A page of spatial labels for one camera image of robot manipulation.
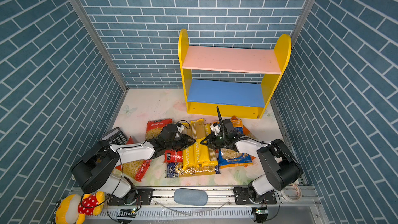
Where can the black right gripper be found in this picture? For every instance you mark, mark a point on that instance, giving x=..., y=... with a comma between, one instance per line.
x=210, y=142

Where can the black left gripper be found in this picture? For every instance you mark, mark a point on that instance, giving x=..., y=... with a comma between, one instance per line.
x=185, y=141

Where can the orange pasta bag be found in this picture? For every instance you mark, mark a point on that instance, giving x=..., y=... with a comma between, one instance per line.
x=238, y=123

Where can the blue clear spaghetti bag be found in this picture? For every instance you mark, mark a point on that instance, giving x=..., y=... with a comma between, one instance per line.
x=174, y=170

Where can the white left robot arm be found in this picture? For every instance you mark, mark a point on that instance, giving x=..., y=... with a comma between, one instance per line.
x=94, y=170

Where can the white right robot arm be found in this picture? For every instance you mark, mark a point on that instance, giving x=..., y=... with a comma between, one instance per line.
x=280, y=168

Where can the blue orecchiette pasta bag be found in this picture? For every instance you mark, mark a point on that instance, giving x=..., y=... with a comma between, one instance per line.
x=229, y=158

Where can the yellow shelf with coloured boards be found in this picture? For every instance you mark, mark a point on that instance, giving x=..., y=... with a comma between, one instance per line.
x=239, y=82

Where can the red yellow spaghetti bag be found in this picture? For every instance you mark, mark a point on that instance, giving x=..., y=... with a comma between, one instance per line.
x=171, y=156

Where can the red macaroni bag upper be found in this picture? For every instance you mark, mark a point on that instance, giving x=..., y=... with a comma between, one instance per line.
x=154, y=127

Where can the red macaroni bag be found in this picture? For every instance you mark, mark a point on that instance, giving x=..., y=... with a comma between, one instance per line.
x=154, y=127
x=136, y=169

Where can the red macaroni bag lower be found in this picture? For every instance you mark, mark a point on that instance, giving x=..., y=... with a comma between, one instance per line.
x=136, y=169

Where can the grey blue oval pad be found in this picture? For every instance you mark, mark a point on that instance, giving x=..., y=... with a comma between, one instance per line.
x=192, y=197

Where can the black calculator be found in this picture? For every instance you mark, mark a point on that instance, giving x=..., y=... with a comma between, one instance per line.
x=115, y=136

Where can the clear tape roll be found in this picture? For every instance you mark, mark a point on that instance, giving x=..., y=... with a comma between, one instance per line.
x=292, y=193

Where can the yellow plush toy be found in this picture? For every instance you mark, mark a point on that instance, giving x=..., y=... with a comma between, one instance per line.
x=74, y=208

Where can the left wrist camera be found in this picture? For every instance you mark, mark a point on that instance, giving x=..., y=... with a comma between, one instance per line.
x=180, y=127

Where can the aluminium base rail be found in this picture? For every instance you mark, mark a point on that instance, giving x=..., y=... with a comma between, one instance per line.
x=218, y=204

